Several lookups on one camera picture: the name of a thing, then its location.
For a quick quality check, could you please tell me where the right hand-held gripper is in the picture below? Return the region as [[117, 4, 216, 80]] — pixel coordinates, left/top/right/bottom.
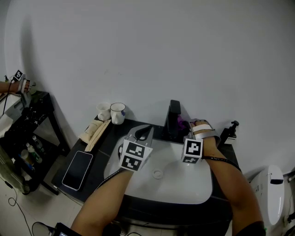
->
[[181, 118, 222, 165]]

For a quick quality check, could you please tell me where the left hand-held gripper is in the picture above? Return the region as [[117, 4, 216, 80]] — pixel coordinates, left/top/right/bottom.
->
[[118, 124, 154, 172]]

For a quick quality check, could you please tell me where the purple cloth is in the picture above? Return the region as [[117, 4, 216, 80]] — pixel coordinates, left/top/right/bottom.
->
[[177, 115, 191, 131]]

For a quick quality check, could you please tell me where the black sink faucet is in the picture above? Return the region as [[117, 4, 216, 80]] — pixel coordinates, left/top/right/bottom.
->
[[161, 100, 188, 144]]

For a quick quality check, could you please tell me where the another person's forearm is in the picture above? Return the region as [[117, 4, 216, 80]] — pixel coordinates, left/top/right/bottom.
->
[[0, 80, 20, 94]]

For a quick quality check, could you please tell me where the person's right forearm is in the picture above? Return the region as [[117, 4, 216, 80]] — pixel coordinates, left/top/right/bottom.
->
[[201, 135, 266, 236]]

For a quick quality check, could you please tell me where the person's left forearm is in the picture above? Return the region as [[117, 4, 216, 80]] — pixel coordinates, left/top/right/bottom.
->
[[70, 169, 135, 236]]

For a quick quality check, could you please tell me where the white sink basin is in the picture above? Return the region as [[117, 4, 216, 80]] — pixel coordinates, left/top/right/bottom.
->
[[103, 136, 213, 205]]

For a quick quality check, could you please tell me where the white mug with blue print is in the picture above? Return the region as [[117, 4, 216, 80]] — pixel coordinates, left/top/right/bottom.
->
[[110, 102, 126, 125]]

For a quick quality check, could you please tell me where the beige paper packet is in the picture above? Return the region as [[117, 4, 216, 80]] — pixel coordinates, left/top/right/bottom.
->
[[84, 119, 112, 152]]

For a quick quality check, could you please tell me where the plain white cup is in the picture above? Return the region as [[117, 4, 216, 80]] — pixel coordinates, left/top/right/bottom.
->
[[96, 102, 112, 121]]

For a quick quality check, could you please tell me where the black vanity counter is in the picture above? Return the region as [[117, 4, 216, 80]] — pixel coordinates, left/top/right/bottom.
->
[[51, 118, 241, 231]]

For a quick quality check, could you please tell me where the beige tube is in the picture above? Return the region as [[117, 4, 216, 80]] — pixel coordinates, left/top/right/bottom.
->
[[79, 119, 104, 142]]

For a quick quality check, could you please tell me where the black smartphone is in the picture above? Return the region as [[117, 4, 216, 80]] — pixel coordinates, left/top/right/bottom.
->
[[61, 150, 94, 192]]

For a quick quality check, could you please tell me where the white toilet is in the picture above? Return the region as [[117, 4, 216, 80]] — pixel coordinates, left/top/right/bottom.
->
[[249, 164, 291, 227]]

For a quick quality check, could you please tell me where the clear plastic bottle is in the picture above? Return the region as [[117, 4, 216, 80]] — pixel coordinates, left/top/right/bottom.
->
[[32, 135, 46, 155]]

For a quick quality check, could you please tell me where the clear bottle with green label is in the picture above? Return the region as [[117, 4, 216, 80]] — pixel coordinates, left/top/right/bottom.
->
[[25, 142, 43, 165]]

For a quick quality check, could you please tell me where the black speckled shelf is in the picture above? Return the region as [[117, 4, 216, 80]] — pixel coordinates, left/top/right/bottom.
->
[[0, 90, 71, 196]]

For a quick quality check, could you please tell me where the person's black sleeve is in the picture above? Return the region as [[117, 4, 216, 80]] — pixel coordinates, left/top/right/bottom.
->
[[234, 220, 266, 236]]

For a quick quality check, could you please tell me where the round jar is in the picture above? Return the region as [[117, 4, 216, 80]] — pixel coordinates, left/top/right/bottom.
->
[[19, 149, 35, 167]]

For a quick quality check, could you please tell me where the black device with screen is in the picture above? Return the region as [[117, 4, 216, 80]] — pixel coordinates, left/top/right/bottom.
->
[[53, 222, 82, 236]]

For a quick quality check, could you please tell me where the grey ribbed bin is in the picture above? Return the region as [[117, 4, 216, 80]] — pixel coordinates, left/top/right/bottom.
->
[[0, 144, 26, 195]]

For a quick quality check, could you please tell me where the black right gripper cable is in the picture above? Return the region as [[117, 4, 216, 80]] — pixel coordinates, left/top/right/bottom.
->
[[201, 155, 242, 173]]

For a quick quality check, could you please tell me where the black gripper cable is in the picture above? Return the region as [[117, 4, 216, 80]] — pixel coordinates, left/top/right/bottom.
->
[[94, 167, 123, 192], [201, 155, 242, 173]]

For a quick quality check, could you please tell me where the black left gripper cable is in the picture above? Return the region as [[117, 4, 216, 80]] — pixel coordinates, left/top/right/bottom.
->
[[94, 167, 123, 192]]

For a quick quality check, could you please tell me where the thin black floor cable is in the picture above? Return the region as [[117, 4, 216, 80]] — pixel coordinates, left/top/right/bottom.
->
[[4, 181, 55, 236]]

